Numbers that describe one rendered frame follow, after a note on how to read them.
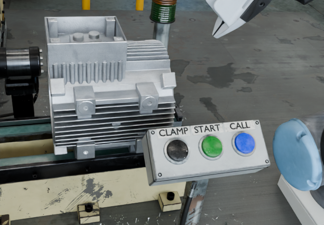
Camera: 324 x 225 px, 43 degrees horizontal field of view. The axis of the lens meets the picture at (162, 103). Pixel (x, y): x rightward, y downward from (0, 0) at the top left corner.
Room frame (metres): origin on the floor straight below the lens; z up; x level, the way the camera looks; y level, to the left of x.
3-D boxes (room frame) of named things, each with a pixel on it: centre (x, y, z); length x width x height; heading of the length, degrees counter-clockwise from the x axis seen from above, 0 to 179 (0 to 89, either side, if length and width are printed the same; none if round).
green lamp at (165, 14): (0.96, 0.02, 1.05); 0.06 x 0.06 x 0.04
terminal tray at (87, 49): (0.60, 0.14, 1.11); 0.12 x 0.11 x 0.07; 110
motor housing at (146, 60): (0.61, 0.10, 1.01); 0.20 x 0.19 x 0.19; 110
